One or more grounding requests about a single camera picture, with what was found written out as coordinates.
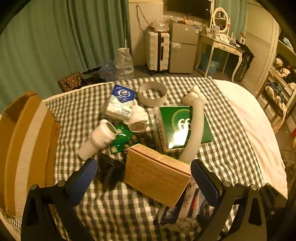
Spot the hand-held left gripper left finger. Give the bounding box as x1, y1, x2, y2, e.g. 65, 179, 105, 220
21, 158, 99, 241

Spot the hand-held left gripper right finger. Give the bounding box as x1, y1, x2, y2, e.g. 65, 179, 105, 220
190, 159, 267, 241

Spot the wooden box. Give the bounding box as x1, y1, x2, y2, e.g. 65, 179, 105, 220
124, 143, 192, 208

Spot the green box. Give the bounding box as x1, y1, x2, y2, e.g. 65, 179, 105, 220
155, 105, 214, 153

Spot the brown cardboard box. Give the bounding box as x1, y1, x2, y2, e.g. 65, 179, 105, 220
0, 91, 61, 218

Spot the white lace cloth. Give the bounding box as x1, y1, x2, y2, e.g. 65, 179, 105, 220
182, 85, 207, 105

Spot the black pouch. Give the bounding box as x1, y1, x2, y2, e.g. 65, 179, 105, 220
97, 153, 126, 189

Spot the printed picture book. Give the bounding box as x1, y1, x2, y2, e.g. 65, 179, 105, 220
154, 176, 215, 232

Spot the white curved tube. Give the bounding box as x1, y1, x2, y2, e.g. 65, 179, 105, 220
178, 98, 205, 164

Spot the green packet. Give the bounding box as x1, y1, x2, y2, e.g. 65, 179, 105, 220
110, 124, 134, 154

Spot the green checked cloth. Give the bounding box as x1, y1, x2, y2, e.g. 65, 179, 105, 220
5, 76, 264, 241

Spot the white blanket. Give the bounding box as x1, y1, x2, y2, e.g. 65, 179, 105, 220
213, 79, 288, 197

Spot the white ceramic mug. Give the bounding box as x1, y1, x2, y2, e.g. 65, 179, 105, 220
124, 99, 149, 133

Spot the blue tissue pack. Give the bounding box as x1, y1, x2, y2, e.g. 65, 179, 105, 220
104, 84, 137, 121

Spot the brown patterned bag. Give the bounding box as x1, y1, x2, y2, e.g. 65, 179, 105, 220
57, 71, 83, 93

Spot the pack of small water bottles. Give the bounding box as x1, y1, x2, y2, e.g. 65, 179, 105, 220
98, 60, 116, 81

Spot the blue bin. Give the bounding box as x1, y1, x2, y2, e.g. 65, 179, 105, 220
200, 53, 221, 75

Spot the black bag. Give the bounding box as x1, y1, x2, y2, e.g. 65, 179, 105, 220
235, 44, 255, 82

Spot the large clear water bottle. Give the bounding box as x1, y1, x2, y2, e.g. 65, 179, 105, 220
113, 47, 135, 81

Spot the grey fridge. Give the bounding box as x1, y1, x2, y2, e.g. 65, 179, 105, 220
168, 19, 200, 74

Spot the white dressing table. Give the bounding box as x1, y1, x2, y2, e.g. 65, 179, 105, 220
195, 34, 244, 81

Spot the white suitcase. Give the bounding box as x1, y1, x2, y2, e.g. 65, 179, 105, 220
145, 30, 171, 75

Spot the wooden shelf rack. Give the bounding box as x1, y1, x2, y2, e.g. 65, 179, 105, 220
255, 39, 296, 130

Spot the white louvered wardrobe door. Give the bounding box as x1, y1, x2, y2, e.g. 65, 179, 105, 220
243, 5, 281, 91

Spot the wide green curtain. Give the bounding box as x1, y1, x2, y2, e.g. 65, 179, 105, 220
0, 0, 132, 114

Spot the white oval mirror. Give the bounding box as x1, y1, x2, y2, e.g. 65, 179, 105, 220
211, 7, 232, 34

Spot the clear plastic bag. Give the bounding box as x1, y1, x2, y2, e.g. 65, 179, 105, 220
146, 20, 170, 33

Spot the narrow green curtain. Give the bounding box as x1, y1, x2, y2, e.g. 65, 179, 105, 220
215, 0, 248, 30

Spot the black television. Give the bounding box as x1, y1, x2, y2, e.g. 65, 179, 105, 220
167, 0, 212, 19

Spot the dark bead bracelet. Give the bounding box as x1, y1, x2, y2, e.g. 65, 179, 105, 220
122, 132, 158, 158

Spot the white paper ring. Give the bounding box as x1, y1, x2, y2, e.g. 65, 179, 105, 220
139, 82, 167, 108

